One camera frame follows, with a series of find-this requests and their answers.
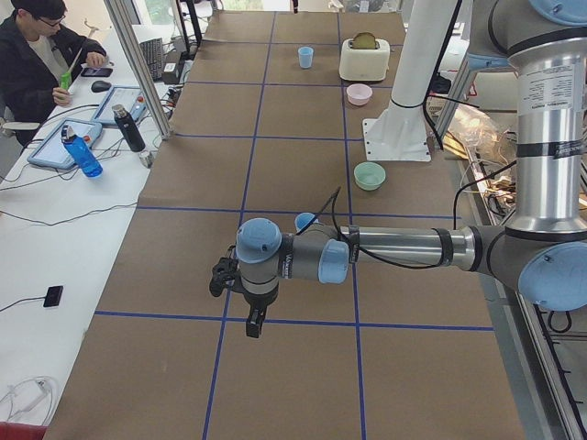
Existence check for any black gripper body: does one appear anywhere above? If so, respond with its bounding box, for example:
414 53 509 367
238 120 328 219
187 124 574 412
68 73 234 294
243 291 278 322

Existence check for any black keyboard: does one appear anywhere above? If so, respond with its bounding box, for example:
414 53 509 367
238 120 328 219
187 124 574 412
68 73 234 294
138 38 164 82

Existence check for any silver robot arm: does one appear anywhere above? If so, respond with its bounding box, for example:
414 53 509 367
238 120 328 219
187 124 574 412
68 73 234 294
232 1 586 337

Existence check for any light blue plastic cup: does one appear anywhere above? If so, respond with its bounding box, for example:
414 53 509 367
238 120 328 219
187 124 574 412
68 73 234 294
294 212 318 235
297 46 314 69

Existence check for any black smartphone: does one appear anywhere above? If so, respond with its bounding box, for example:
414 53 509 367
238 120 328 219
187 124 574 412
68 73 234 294
81 67 113 78

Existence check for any blue water bottle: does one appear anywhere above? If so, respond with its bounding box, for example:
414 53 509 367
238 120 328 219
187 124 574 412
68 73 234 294
61 125 103 178

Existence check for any green handled tool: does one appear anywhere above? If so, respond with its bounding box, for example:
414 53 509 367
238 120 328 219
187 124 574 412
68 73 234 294
60 47 83 90

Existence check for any near teach pendant tablet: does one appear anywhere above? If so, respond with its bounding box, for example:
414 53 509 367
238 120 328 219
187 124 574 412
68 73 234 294
28 118 103 171

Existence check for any far teach pendant tablet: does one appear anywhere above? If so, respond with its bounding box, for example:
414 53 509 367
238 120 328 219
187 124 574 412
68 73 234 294
92 86 146 127

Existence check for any aluminium frame post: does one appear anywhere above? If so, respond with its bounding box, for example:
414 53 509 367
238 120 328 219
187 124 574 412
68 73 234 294
104 0 172 140

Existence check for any black thermos bottle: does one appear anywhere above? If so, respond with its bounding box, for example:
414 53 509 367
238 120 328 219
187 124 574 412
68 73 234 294
112 104 145 152

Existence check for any green bowl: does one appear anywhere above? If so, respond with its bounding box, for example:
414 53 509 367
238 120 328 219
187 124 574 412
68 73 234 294
353 161 386 192

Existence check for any cream toaster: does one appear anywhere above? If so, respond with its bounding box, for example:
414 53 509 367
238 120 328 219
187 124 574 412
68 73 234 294
338 38 391 82

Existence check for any black computer mouse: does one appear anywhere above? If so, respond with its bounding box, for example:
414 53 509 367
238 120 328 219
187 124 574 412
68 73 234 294
91 80 112 93

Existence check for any pink bowl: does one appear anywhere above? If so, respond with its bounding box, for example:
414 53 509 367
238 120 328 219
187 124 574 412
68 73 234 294
346 83 372 106

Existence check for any seated person in black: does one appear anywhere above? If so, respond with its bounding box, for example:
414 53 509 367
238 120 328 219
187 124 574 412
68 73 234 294
1 0 106 123

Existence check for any teach pendant tablet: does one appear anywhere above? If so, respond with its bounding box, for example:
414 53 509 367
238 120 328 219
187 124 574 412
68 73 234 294
28 118 103 171
92 86 146 127

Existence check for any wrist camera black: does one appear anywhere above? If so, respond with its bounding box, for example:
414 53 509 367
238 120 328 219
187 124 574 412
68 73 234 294
209 245 238 298

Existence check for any small black box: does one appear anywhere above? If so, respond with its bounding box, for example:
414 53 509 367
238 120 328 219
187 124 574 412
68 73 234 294
43 285 63 308

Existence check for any toast slice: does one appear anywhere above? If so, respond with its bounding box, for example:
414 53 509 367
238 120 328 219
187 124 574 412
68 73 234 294
349 32 379 50

